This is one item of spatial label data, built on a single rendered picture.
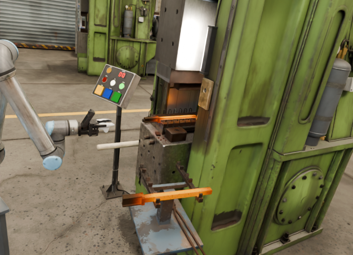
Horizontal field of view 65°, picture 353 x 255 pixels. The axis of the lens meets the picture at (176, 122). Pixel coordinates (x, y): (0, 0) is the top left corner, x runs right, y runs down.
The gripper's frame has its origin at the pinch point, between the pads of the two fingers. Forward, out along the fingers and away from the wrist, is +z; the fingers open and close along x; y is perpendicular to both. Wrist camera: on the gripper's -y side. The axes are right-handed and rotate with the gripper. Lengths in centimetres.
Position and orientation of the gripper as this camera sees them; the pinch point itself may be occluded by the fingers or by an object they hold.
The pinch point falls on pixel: (111, 121)
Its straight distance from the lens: 175.1
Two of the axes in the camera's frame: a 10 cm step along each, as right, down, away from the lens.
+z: 8.7, -0.6, 4.9
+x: 4.8, 3.9, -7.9
